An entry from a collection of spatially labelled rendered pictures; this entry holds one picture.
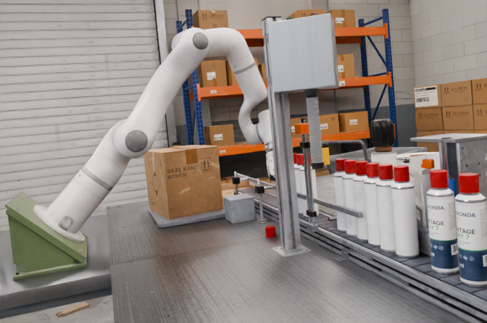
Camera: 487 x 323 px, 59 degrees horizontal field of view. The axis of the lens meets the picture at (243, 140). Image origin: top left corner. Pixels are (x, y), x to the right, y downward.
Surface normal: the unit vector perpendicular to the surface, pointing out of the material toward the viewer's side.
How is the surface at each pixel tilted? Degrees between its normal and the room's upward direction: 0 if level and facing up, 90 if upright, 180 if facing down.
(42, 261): 90
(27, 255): 90
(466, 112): 90
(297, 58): 90
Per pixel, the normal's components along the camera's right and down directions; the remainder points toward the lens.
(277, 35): -0.29, 0.07
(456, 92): -0.90, 0.11
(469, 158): 0.31, 0.02
